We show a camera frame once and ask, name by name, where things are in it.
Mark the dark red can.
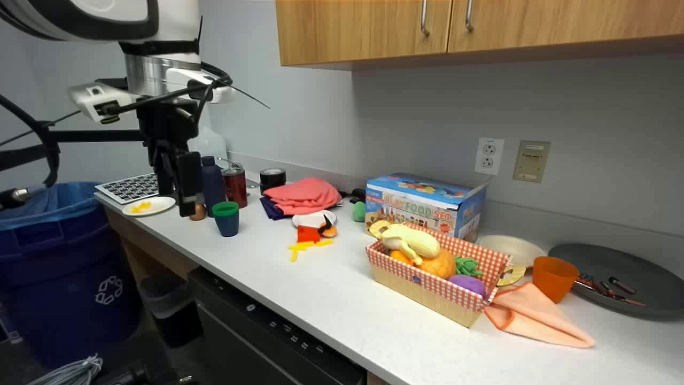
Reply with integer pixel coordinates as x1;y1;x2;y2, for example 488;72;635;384
223;163;250;209

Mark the small black bin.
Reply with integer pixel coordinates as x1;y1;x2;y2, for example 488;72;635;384
137;274;205;348

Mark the green cup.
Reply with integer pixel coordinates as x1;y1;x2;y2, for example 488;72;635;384
210;202;241;240

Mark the dark blue bottle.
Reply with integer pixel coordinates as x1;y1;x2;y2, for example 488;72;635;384
199;155;227;209

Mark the yellow banana plush toy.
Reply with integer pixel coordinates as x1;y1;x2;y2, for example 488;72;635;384
367;219;442;268

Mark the clear plastic jug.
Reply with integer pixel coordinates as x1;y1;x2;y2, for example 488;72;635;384
192;126;231;169

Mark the blue toy cardboard box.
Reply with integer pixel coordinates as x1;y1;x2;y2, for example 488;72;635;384
363;172;490;245

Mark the black round jar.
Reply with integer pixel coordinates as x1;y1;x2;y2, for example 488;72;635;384
258;167;288;193

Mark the salmon folded napkin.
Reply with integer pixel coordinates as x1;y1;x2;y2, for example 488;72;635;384
484;280;596;352

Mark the red checkered basket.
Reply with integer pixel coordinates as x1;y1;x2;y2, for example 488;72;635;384
366;225;513;329

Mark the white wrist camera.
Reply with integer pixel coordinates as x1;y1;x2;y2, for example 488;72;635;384
68;81;141;126

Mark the red fries box toy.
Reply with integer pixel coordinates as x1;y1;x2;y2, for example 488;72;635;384
295;225;328;247

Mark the black stick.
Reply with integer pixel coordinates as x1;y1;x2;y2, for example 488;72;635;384
608;276;641;297

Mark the red stick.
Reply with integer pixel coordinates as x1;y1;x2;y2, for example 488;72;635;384
575;274;647;309

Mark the green plush toy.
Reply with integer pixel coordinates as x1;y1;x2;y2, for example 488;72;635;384
455;255;484;280

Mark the grey round tray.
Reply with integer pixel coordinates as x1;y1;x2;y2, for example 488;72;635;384
547;241;684;323

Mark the small white oval plate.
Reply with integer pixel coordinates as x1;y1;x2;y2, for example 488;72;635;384
119;194;177;219

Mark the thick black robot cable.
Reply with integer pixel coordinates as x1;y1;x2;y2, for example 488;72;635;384
0;93;65;209

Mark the yellow ring toy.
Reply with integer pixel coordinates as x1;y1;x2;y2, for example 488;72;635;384
496;264;531;292

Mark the grey cloth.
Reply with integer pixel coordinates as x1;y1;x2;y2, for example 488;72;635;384
28;353;104;385

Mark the wooden wall cabinet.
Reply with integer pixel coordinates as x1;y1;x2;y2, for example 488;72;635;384
275;35;684;70

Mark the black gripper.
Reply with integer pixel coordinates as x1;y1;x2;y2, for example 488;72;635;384
135;89;216;219

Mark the purple plush toy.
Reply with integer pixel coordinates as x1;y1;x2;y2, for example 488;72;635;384
449;274;490;299

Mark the orange plastic cup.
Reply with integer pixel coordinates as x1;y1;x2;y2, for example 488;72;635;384
533;255;582;306

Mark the navy blue cloth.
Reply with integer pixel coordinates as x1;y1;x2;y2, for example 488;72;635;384
258;194;287;223

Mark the blue recycling bin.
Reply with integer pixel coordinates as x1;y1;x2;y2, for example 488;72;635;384
0;180;141;371

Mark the white wall outlet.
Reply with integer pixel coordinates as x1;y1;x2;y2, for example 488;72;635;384
473;134;507;178

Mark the beige wall switch plate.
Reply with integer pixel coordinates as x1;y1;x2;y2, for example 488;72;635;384
510;139;552;187

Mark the orange and black toy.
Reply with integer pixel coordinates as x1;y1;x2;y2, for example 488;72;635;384
318;213;342;241

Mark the salmon cloth pile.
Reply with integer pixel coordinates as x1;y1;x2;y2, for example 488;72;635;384
264;178;344;219

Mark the white bowl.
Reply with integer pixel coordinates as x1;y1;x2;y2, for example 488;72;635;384
474;233;550;272

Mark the small orange plush toy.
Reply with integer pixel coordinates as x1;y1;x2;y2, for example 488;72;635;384
390;248;417;268

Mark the black dishwasher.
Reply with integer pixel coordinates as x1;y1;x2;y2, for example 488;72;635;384
188;265;369;385

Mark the white round dish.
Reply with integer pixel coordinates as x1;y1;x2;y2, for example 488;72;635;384
290;209;338;232

